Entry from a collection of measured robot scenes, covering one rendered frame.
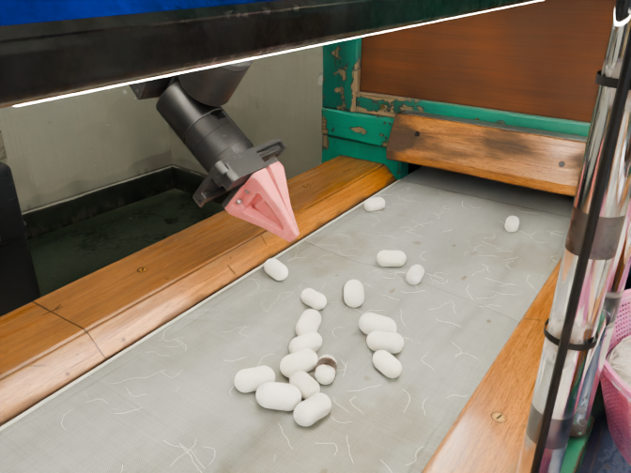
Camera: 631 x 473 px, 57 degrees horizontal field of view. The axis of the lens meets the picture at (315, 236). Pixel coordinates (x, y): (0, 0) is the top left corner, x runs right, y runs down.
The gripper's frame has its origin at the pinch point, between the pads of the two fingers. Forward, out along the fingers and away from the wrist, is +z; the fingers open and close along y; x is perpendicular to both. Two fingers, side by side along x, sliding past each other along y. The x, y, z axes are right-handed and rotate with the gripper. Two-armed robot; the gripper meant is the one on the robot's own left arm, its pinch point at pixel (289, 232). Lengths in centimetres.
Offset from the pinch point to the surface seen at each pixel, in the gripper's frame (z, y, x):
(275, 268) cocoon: 1.6, 0.8, 6.2
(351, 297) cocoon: 9.4, 0.6, -0.4
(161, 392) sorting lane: 5.1, -19.6, 5.1
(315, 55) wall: -64, 139, 66
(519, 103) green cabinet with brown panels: 3.7, 40.7, -12.2
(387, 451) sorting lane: 19.7, -14.5, -7.3
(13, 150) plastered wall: -116, 70, 158
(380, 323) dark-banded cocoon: 12.9, -2.3, -4.0
